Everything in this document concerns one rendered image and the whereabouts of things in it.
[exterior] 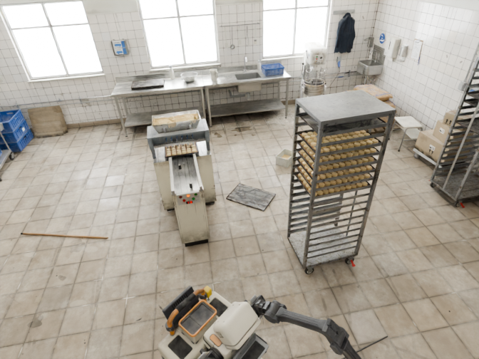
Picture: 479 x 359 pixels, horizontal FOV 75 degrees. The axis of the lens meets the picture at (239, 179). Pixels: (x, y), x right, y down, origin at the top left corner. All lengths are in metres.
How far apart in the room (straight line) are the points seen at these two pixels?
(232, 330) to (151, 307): 1.86
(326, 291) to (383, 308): 0.55
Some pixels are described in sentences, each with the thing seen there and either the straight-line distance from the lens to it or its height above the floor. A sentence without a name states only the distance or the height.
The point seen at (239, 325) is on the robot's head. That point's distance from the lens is 1.79.
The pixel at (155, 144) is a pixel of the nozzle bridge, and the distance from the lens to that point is 3.92.
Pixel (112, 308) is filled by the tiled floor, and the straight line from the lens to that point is 3.66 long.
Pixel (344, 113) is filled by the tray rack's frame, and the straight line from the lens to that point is 2.61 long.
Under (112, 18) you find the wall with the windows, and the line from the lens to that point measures 6.78.
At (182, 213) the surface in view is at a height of 0.56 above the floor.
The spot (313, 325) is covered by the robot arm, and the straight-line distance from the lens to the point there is 1.77.
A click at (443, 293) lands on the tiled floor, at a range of 3.92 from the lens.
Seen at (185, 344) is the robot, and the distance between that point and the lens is 2.32.
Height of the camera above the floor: 2.85
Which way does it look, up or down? 36 degrees down
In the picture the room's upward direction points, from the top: 3 degrees counter-clockwise
